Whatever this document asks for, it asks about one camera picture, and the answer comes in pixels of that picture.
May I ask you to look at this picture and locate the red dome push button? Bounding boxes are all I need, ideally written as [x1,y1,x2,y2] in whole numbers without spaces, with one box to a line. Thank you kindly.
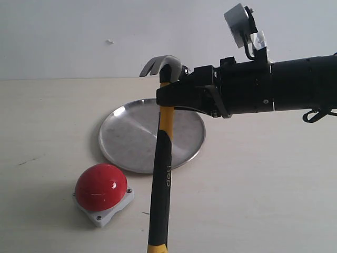
[72,163,135,228]

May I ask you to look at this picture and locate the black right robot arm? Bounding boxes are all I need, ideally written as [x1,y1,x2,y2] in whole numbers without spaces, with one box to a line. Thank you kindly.
[156,55,336,119]

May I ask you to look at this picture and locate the yellow black claw hammer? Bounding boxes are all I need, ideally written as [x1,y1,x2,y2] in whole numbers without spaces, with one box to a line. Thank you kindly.
[140,55,182,252]

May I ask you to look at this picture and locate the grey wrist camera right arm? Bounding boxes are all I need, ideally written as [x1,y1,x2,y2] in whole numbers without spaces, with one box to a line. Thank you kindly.
[224,3,270,63]

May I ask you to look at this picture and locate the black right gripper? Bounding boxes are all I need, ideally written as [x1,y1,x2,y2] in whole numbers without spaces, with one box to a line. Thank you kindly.
[156,57,274,118]

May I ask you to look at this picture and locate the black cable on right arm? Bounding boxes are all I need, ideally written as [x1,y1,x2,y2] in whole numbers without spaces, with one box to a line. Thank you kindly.
[302,106,337,123]

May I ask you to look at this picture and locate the round steel plate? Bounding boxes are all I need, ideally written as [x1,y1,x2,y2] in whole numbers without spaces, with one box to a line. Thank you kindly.
[98,98,206,174]

